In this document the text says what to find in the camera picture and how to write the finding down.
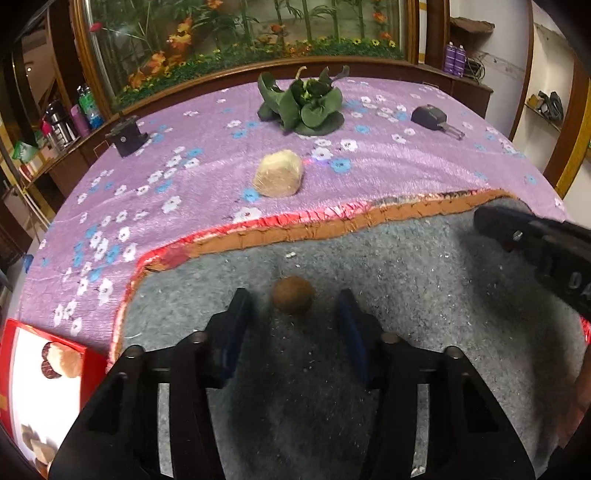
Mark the green leafy vegetable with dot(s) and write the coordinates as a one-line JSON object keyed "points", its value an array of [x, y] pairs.
{"points": [[304, 104]]}

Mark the purple floral cloth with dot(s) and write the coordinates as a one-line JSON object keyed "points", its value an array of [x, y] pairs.
{"points": [[184, 221]]}

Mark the pink bottle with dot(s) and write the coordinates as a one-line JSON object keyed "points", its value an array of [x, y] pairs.
{"points": [[78, 121]]}

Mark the brown kiwi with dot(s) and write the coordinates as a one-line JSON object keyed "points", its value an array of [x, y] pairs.
{"points": [[293, 295]]}

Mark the floral glass display panel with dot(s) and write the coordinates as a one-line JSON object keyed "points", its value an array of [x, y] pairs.
{"points": [[207, 41]]}

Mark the steel thermos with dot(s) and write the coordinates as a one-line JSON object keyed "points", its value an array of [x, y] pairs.
{"points": [[60, 123]]}

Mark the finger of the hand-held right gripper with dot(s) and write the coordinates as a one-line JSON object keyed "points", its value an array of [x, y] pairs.
{"points": [[501, 224]]}

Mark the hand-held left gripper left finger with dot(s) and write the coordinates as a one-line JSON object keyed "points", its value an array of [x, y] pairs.
{"points": [[235, 337]]}

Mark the black device with clear clip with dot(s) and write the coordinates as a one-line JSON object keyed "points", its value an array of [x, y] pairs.
{"points": [[434, 117]]}

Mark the green bottle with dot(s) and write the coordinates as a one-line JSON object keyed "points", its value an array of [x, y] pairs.
{"points": [[87, 105]]}

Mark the purple spray can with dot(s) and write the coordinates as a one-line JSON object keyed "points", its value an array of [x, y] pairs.
{"points": [[449, 57], [460, 59]]}

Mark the black object on shelf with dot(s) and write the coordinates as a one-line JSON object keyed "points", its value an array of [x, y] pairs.
{"points": [[550, 104]]}

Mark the pale sugarcane chunk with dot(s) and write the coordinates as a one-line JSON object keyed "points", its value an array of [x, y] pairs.
{"points": [[278, 175]]}

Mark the grey felt mat red border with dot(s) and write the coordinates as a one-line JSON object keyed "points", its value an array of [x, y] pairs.
{"points": [[415, 286]]}

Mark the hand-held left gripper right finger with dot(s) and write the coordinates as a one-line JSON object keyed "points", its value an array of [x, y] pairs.
{"points": [[353, 337]]}

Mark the green packet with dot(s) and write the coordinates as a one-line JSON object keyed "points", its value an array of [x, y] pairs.
{"points": [[23, 150]]}

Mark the small black box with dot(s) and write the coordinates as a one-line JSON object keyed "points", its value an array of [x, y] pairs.
{"points": [[124, 136]]}

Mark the red and white box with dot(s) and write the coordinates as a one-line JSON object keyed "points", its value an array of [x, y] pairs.
{"points": [[41, 401]]}

